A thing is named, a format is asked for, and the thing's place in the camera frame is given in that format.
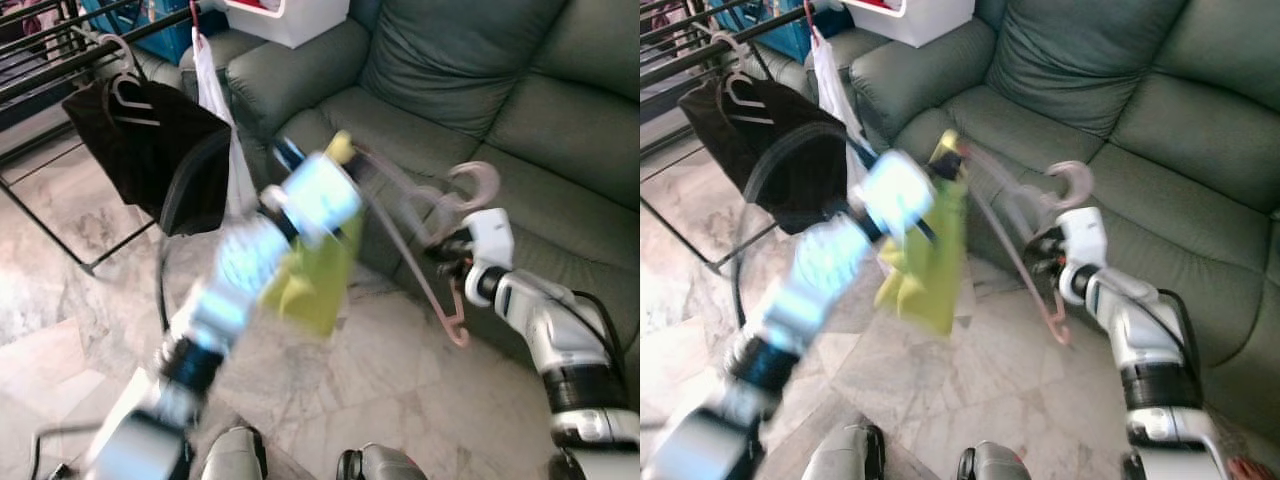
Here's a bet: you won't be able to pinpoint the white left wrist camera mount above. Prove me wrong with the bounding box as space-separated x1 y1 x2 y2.
858 150 936 241
282 152 363 246

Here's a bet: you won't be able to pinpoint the dark metal drying rack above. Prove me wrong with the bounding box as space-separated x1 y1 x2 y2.
0 0 201 276
640 0 816 276

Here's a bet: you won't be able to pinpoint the white shirt red letters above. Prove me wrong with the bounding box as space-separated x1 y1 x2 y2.
190 28 259 216
808 25 871 191

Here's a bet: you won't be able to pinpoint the black printed t-shirt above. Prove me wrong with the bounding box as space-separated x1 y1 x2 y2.
678 75 851 236
62 78 233 238

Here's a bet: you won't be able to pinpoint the grey robot right leg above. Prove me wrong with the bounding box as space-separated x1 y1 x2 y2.
338 445 426 480
955 443 1031 480

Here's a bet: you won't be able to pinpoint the green leather sofa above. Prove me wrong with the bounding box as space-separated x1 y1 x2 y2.
130 0 641 401
760 0 1280 441

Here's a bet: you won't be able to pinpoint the blue suitcase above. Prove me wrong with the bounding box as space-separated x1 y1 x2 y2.
80 0 226 63
710 0 846 61

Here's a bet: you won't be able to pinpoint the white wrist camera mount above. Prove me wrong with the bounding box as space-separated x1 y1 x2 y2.
858 150 936 241
282 152 363 246
465 207 516 273
1062 207 1109 266

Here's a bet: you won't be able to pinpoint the yellow-green garment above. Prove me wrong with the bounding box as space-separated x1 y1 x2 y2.
255 130 366 341
875 130 969 338

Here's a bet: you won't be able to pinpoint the white storage box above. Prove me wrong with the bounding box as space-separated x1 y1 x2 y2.
222 0 351 49
843 0 976 48

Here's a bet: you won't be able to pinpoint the grey robot leg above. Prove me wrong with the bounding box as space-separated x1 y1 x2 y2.
955 443 1031 480
803 425 886 480
200 425 269 480
338 445 426 480

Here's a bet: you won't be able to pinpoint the pale pink plastic hanger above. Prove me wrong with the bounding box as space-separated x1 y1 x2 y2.
955 145 1096 346
350 148 501 349

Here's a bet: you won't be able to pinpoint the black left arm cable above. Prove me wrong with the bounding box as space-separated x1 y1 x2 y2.
735 123 851 331
158 128 236 333

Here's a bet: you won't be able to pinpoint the grey robot left leg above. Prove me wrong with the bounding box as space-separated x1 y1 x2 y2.
803 425 886 480
200 425 269 480

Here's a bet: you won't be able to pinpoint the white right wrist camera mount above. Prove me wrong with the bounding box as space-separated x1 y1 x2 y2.
1062 207 1109 266
465 207 516 273

